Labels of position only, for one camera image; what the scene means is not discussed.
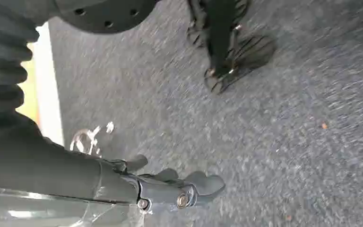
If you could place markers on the small orange floor crumb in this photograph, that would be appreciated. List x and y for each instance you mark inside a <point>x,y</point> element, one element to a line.
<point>324,126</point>

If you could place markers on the shiny clear plastic scrap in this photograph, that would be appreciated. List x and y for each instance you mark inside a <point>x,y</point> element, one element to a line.
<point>86,141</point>

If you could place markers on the yellow-green table mat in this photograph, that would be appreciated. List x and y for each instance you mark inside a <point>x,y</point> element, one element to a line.
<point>29,94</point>

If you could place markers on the black robot leg and foot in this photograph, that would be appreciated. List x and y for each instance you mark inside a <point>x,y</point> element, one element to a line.
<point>222,40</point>

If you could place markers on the white table edge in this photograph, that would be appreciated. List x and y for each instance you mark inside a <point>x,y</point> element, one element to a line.
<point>48,94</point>

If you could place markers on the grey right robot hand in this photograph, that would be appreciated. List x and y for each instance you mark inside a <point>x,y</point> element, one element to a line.
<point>43,169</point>

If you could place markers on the black round robot body plate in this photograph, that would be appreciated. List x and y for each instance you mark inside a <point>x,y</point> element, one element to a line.
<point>106,15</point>

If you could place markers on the ribbed grey right arm sleeve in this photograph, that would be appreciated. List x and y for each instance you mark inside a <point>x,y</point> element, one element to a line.
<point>0,62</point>

